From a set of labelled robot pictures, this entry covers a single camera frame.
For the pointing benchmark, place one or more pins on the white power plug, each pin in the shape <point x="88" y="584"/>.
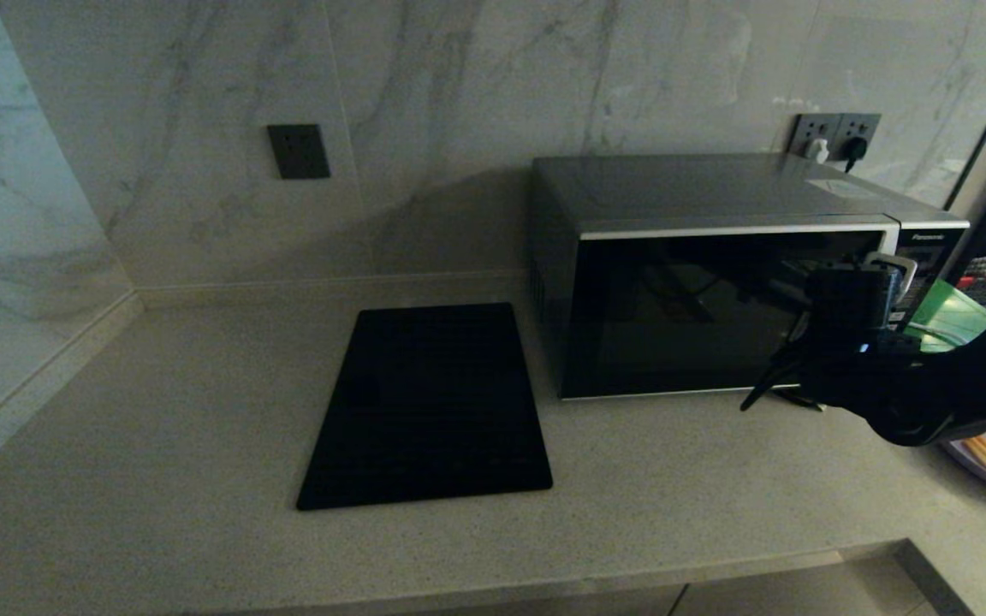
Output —
<point x="816" y="151"/>

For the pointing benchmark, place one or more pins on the silver black microwave oven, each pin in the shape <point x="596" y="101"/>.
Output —
<point x="698" y="190"/>

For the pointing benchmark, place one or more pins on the black induction cooktop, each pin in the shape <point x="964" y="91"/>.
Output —
<point x="429" y="411"/>

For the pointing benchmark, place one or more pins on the black power plug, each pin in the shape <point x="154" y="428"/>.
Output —
<point x="854" y="149"/>

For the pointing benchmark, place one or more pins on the dark single wall socket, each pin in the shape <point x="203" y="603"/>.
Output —
<point x="299" y="151"/>

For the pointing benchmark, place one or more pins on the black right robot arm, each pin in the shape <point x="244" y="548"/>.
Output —
<point x="972" y="376"/>

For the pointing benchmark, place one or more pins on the green cutting board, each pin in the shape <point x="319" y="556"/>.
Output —
<point x="955" y="316"/>

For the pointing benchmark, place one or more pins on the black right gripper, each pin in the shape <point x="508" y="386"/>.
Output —
<point x="844" y="304"/>

